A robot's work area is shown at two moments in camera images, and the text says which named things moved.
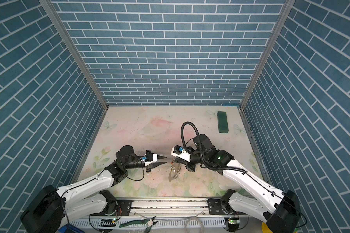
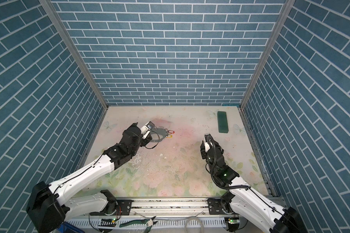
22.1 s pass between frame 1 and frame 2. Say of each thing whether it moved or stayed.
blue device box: stayed
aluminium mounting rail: stayed
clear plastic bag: moved
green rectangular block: stayed
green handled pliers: stayed
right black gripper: moved
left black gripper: moved
